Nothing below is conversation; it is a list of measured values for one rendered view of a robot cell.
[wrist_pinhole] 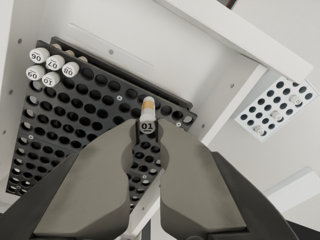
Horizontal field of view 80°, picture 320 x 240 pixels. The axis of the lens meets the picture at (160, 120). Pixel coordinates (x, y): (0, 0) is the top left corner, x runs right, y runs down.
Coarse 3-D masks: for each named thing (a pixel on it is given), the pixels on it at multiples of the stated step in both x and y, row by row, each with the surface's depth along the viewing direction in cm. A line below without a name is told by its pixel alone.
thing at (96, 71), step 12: (36, 48) 18; (48, 48) 18; (72, 60) 19; (96, 72) 19; (108, 72) 20; (96, 84) 20; (108, 84) 20; (120, 84) 20; (132, 84) 20; (156, 96) 21; (156, 108) 22; (180, 108) 22; (180, 120) 22; (192, 120) 22
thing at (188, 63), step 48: (0, 0) 16; (48, 0) 21; (96, 0) 22; (144, 0) 22; (0, 48) 18; (144, 48) 24; (192, 48) 24; (0, 96) 21; (192, 96) 28; (240, 96) 22; (0, 144) 25; (0, 192) 30
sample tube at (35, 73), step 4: (28, 68) 18; (32, 68) 18; (36, 68) 18; (40, 68) 18; (28, 72) 18; (32, 72) 18; (36, 72) 18; (40, 72) 18; (44, 72) 19; (28, 76) 18; (32, 76) 18; (36, 76) 18; (40, 76) 18
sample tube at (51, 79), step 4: (52, 72) 19; (56, 72) 19; (44, 76) 18; (48, 76) 18; (52, 76) 18; (56, 76) 19; (44, 80) 18; (48, 80) 18; (52, 80) 18; (56, 80) 19; (48, 84) 18; (52, 84) 18
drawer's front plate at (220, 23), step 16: (160, 0) 17; (176, 0) 14; (192, 0) 14; (208, 0) 14; (192, 16) 15; (208, 16) 15; (224, 16) 15; (208, 32) 21; (224, 32) 15; (240, 32) 15; (256, 32) 15; (240, 48) 17; (256, 48) 16; (272, 48) 16; (272, 64) 17; (288, 64) 17; (304, 64) 17
